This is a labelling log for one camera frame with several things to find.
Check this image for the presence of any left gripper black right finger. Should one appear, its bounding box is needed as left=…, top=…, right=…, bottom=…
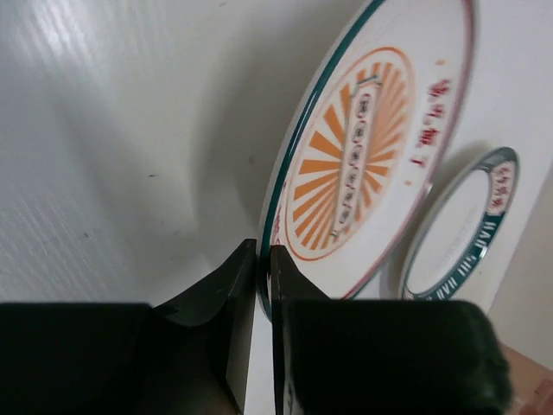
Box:
left=270, top=246, right=513, bottom=414

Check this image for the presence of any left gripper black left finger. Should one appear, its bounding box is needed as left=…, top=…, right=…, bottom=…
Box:
left=1, top=239, right=256, bottom=414

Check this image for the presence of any white plate orange sunburst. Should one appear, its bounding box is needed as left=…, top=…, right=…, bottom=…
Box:
left=257, top=1, right=478, bottom=315

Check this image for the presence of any white orange plastic dish rack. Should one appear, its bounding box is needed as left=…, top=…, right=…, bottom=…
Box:
left=501, top=339, right=552, bottom=415

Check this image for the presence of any white plate dark teal rim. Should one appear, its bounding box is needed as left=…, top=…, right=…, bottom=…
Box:
left=398, top=147, right=520, bottom=304

